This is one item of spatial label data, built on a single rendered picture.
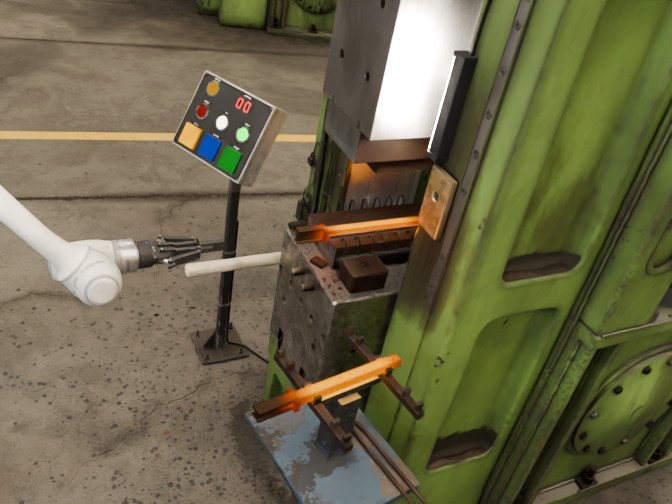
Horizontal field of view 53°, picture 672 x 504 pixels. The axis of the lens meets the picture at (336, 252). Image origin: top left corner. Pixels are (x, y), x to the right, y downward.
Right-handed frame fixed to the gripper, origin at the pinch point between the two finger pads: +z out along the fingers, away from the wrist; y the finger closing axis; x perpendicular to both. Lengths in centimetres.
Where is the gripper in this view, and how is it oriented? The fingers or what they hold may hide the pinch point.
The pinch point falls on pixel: (211, 245)
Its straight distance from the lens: 187.0
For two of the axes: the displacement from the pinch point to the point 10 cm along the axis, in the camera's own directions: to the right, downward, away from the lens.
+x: 1.7, -8.0, -5.7
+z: 8.9, -1.2, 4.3
